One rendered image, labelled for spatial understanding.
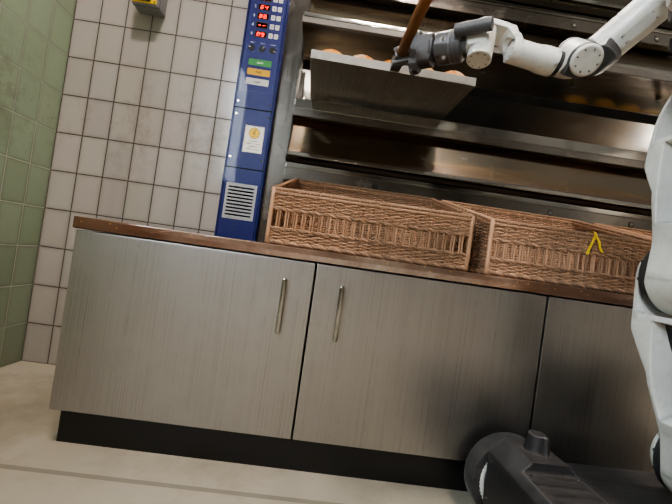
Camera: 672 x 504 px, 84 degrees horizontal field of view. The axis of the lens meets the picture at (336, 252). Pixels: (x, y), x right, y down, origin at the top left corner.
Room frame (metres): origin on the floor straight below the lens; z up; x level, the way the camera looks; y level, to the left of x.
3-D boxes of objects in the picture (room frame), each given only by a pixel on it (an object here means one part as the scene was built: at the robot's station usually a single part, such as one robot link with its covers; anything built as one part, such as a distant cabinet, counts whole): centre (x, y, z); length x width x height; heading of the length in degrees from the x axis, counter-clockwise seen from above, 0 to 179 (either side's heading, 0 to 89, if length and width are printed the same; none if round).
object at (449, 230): (1.22, -0.08, 0.72); 0.56 x 0.49 x 0.28; 91
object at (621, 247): (1.24, -0.67, 0.72); 0.56 x 0.49 x 0.28; 93
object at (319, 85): (1.37, -0.09, 1.21); 0.55 x 0.36 x 0.03; 94
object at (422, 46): (1.08, -0.20, 1.21); 0.12 x 0.10 x 0.13; 59
